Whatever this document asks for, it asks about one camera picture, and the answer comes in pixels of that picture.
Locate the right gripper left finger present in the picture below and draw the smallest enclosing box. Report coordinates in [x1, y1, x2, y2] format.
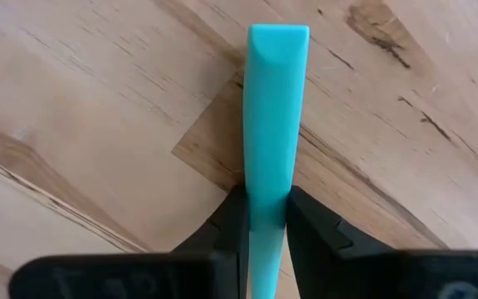
[173, 185, 251, 299]

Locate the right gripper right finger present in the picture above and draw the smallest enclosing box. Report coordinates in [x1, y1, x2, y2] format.
[285, 185, 393, 299]

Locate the silver spoon teal handle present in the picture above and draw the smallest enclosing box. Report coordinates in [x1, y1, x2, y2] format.
[242, 23, 311, 299]

